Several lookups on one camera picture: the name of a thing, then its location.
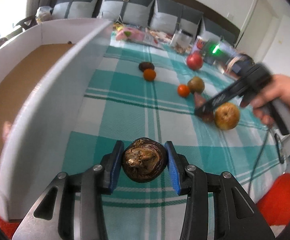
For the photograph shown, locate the yellow brown pear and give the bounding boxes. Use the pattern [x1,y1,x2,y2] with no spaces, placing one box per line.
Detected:
[214,102,240,131]

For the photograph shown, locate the small orange tangerine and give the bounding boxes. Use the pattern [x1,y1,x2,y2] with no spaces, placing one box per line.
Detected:
[143,69,156,82]

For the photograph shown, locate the dark brown mangosteen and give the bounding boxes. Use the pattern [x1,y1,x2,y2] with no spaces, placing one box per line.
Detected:
[122,137,168,183]

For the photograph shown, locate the person right hand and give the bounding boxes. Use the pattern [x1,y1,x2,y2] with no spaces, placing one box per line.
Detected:
[239,74,290,127]

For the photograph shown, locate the dark red small fruit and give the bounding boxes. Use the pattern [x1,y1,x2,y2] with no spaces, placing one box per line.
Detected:
[194,92,214,123]

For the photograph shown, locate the green brown round fruit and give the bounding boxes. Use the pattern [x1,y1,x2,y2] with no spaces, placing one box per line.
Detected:
[187,76,205,94]

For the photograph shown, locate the red cushion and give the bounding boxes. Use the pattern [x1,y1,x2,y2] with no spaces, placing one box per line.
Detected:
[256,173,290,226]

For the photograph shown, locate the red pomegranate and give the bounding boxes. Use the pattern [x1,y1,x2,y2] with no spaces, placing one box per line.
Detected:
[186,52,203,70]

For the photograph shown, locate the grey white pillow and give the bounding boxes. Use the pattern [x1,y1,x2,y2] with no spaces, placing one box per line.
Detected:
[98,0,155,27]
[149,0,203,37]
[51,0,98,20]
[199,17,236,45]

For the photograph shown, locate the clear jar black lid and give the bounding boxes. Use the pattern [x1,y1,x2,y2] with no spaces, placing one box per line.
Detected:
[170,29,193,54]

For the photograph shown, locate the dark mangosteen on blanket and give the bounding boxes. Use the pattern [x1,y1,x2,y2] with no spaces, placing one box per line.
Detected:
[138,62,155,72]

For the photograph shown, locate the teal plaid blanket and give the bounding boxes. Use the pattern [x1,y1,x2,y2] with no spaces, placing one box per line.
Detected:
[63,37,286,239]

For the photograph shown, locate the pink snack bag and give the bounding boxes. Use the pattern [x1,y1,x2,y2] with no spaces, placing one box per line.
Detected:
[116,27,145,42]

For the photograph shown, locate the white cardboard box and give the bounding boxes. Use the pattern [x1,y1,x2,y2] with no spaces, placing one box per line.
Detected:
[0,18,113,221]

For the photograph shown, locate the grey white pillow far left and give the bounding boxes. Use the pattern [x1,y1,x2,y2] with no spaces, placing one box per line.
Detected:
[51,0,98,20]

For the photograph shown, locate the black cable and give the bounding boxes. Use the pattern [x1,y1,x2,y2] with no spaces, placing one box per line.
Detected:
[246,127,287,198]

